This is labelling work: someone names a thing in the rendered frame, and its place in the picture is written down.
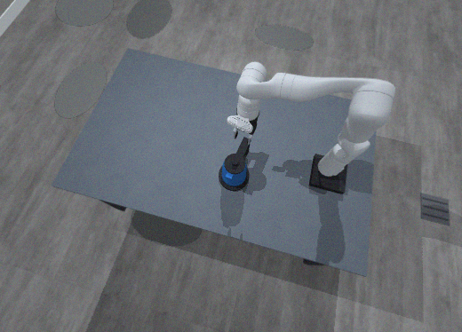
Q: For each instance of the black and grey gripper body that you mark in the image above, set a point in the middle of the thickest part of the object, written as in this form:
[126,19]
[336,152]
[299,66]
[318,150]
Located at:
[246,122]

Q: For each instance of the blue and black kettle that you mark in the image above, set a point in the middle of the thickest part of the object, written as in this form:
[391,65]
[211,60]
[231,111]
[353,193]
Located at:
[234,167]

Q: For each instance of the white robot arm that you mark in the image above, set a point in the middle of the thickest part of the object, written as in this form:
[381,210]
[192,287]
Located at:
[369,110]

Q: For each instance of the dark grey round disc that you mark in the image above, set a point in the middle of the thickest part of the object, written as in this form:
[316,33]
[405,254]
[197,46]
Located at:
[234,188]

